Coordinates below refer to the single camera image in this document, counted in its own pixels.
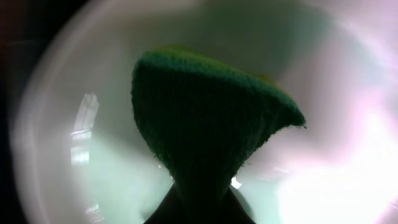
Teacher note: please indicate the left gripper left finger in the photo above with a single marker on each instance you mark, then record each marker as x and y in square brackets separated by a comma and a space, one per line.
[169, 211]

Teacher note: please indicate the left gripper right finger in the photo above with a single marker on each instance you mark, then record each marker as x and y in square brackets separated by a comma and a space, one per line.
[233, 211]

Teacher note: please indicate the green scrubbing sponge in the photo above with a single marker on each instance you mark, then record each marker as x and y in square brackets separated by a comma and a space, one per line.
[203, 119]

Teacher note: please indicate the white plate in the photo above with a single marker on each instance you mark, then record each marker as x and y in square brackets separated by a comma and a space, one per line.
[80, 158]

